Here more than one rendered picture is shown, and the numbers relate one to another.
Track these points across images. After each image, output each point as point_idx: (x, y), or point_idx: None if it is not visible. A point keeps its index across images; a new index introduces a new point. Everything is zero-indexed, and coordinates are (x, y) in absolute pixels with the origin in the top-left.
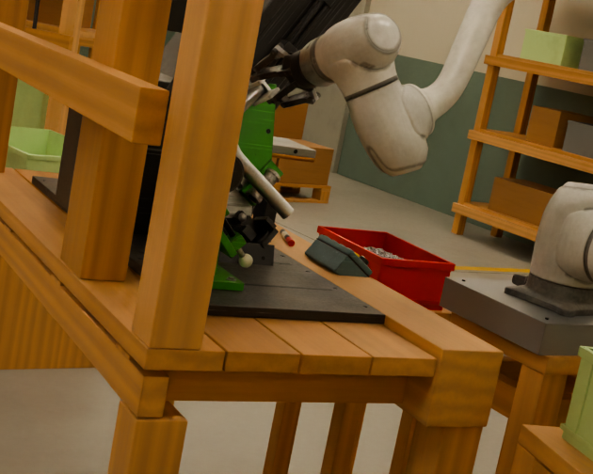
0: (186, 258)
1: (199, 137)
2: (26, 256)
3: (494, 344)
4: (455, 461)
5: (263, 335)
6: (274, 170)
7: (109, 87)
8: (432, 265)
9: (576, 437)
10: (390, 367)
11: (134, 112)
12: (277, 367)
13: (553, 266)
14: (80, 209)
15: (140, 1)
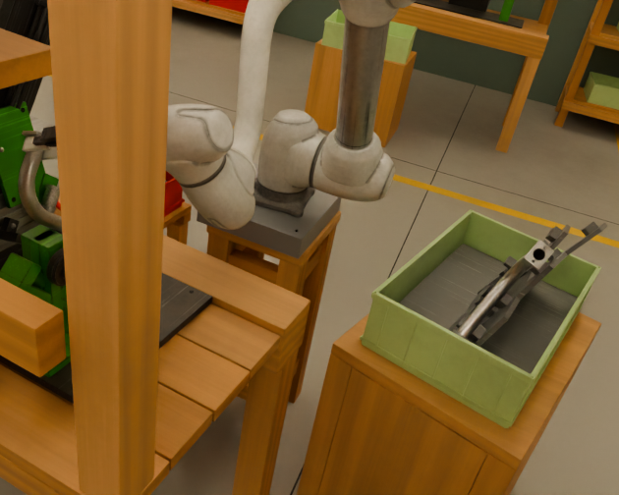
0: (136, 442)
1: (130, 359)
2: None
3: (253, 247)
4: (287, 374)
5: (166, 400)
6: (55, 186)
7: None
8: (173, 182)
9: (378, 349)
10: (258, 365)
11: (31, 350)
12: (200, 433)
13: (283, 183)
14: None
15: None
